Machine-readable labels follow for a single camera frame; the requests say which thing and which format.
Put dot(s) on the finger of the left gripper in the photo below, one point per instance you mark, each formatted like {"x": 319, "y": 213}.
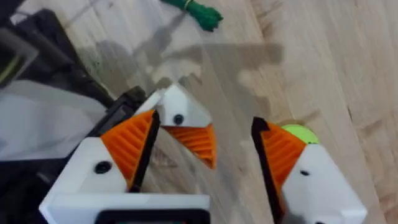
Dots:
{"x": 183, "y": 105}

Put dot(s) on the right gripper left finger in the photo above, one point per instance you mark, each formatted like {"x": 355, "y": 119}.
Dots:
{"x": 93, "y": 161}

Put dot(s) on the green disc with holes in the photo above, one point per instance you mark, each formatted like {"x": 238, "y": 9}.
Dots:
{"x": 301, "y": 133}

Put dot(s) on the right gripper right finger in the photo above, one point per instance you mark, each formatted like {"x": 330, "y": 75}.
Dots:
{"x": 317, "y": 186}

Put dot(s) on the green leafy toy vegetable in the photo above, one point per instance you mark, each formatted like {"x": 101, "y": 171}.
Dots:
{"x": 199, "y": 12}

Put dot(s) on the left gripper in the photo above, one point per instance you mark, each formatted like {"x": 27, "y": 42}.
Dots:
{"x": 46, "y": 121}

